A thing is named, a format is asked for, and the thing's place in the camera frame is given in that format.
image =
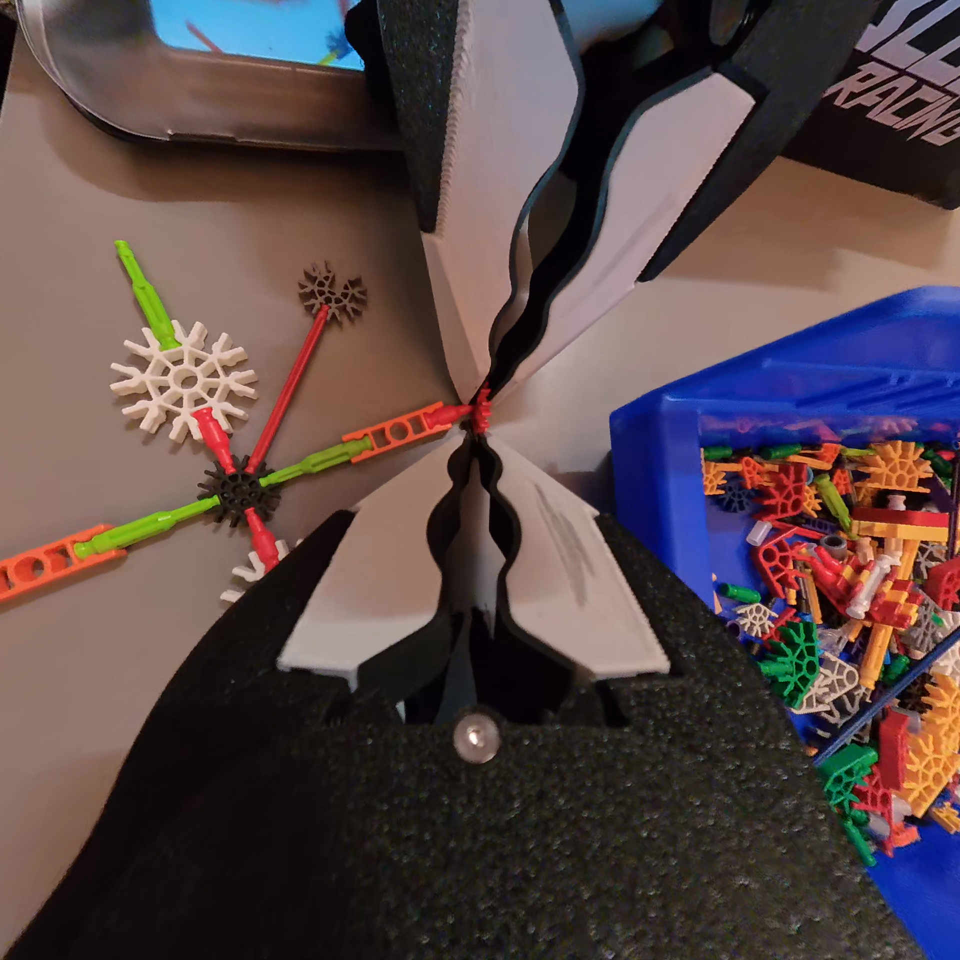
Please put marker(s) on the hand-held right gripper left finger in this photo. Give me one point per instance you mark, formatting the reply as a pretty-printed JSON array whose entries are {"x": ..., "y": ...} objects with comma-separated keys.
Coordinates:
[{"x": 367, "y": 592}]

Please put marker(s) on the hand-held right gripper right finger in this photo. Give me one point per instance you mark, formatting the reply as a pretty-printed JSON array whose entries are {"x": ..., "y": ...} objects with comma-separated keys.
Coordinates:
[{"x": 570, "y": 592}]

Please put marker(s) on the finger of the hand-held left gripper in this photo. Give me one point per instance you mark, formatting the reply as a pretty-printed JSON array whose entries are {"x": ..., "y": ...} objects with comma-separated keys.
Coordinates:
[
  {"x": 502, "y": 150},
  {"x": 652, "y": 202}
]

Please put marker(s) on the orange plastic connector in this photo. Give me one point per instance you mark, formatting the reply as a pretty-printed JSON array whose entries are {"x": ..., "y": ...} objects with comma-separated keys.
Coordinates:
[
  {"x": 394, "y": 431},
  {"x": 45, "y": 562}
]

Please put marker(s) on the blue plastic bin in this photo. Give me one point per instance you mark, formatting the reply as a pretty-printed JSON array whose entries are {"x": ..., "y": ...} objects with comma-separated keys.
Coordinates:
[{"x": 660, "y": 450}]

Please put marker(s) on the short red plastic rod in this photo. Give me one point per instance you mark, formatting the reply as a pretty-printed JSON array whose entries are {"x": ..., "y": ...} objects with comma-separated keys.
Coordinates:
[
  {"x": 454, "y": 414},
  {"x": 214, "y": 435},
  {"x": 261, "y": 536}
]

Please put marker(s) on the small red toothed connector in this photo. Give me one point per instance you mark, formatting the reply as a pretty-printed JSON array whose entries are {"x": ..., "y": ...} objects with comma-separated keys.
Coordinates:
[{"x": 480, "y": 412}]

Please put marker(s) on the pile of colourful toy pieces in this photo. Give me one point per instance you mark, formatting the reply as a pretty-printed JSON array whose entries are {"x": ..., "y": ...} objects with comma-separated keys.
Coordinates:
[{"x": 847, "y": 600}]

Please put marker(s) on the white snowflake connector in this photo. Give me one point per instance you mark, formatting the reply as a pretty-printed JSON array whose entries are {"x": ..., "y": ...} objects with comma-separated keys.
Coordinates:
[
  {"x": 251, "y": 574},
  {"x": 184, "y": 381}
]

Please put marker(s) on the green plastic rod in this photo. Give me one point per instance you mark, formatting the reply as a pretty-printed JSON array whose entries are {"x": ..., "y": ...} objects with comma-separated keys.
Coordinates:
[
  {"x": 315, "y": 461},
  {"x": 146, "y": 296},
  {"x": 150, "y": 525}
]

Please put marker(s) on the black hub connector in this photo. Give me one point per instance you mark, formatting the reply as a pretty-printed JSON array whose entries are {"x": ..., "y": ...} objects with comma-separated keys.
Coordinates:
[{"x": 240, "y": 487}]

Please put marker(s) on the brown toothed connector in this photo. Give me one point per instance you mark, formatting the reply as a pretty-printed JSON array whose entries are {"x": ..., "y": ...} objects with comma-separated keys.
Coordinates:
[{"x": 331, "y": 292}]

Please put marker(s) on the long red plastic rod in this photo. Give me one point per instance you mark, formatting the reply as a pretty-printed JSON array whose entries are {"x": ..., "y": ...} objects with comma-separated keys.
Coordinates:
[{"x": 289, "y": 386}]

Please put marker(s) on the black cardboard box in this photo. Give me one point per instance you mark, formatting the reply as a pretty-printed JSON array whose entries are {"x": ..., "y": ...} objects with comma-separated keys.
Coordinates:
[{"x": 885, "y": 169}]

